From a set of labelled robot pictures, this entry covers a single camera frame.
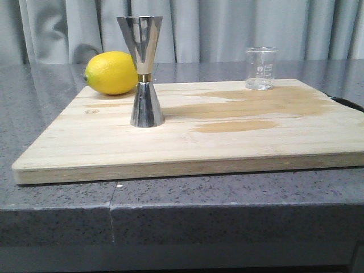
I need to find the small glass beaker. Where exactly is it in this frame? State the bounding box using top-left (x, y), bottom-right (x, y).
top-left (246, 47), bottom-right (278, 90)

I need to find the silver double jigger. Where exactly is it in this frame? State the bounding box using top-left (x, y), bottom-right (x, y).
top-left (117, 16), bottom-right (164, 128)

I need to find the wooden cutting board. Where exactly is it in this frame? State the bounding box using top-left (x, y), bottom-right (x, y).
top-left (13, 79), bottom-right (363, 184)

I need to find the yellow lemon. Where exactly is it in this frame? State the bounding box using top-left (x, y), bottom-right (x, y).
top-left (84, 51), bottom-right (138, 95)

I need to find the grey curtain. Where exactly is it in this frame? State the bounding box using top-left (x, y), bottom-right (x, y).
top-left (1, 1), bottom-right (363, 65)

